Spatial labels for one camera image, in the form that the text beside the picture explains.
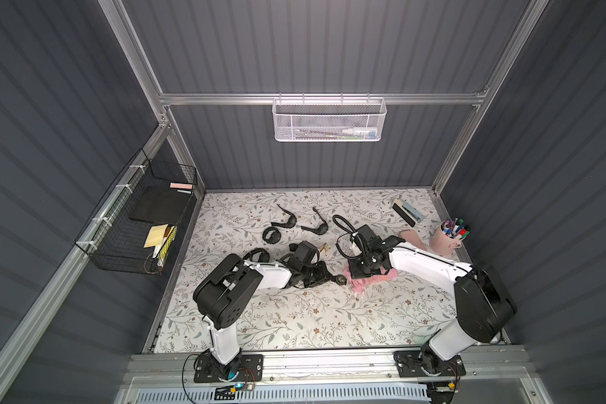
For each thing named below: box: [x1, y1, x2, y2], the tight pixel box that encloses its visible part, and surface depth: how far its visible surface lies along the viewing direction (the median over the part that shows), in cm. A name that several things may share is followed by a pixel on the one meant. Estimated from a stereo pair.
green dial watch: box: [331, 274, 347, 286], surface depth 93 cm
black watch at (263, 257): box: [243, 247, 271, 263], surface depth 98 cm
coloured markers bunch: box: [441, 217, 471, 240], surface depth 93 cm
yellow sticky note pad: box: [143, 223, 170, 249], surface depth 74 cm
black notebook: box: [128, 175, 194, 225], surface depth 82 cm
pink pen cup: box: [430, 220, 464, 258], surface depth 93 cm
